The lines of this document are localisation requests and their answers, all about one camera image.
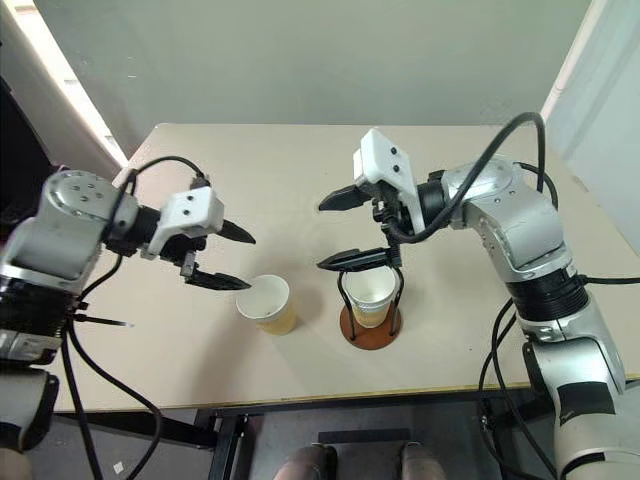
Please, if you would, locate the long black hanging cable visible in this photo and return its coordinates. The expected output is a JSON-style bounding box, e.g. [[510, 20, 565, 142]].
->
[[67, 249, 164, 480], [58, 344, 104, 480]]

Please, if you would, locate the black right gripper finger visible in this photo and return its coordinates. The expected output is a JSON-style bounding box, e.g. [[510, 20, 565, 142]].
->
[[316, 246, 394, 272], [318, 184, 374, 213]]

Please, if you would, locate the large dark object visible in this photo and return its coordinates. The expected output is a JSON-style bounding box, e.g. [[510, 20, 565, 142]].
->
[[0, 74, 57, 241]]

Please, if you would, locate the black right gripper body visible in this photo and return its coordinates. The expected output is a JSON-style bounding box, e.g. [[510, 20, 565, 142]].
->
[[370, 180, 415, 267]]

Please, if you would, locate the thin black cable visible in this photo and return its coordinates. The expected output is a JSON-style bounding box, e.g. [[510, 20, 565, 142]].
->
[[574, 273, 640, 287]]

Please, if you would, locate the black wire cup holder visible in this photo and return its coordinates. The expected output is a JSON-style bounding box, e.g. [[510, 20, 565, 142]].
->
[[337, 259, 406, 352]]

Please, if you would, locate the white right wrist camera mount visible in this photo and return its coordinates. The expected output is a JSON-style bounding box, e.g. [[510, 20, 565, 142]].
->
[[352, 128, 424, 234]]

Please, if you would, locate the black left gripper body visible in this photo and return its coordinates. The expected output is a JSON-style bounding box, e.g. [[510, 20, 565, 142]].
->
[[159, 232, 209, 279]]

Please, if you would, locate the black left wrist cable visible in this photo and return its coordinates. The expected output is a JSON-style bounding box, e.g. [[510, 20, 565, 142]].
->
[[107, 156, 210, 241]]

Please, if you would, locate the white paper cup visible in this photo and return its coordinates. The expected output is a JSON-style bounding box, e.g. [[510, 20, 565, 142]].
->
[[344, 269, 394, 330], [235, 274, 300, 337]]

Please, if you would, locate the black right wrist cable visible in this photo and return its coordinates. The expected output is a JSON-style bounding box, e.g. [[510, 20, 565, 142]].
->
[[382, 112, 559, 245]]

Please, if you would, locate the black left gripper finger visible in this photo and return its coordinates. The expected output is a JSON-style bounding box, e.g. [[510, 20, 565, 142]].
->
[[219, 218, 257, 246], [185, 269, 253, 292]]

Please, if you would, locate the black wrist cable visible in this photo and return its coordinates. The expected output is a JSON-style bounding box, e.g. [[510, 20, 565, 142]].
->
[[382, 112, 559, 245], [107, 156, 210, 241]]

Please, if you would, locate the black zip tie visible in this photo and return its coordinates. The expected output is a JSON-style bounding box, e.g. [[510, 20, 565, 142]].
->
[[73, 310, 136, 329]]

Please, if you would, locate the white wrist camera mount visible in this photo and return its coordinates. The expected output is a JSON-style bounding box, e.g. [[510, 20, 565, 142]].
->
[[352, 128, 424, 234], [141, 187, 225, 260]]

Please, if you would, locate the black metal table frame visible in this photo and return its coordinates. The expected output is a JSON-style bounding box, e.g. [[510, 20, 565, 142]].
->
[[49, 388, 554, 480]]

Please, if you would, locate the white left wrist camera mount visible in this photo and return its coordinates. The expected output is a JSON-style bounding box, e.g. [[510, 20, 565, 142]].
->
[[141, 187, 225, 260]]

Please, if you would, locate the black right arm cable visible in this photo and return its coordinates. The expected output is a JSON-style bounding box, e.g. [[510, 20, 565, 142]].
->
[[491, 319, 559, 480], [476, 298, 516, 432]]

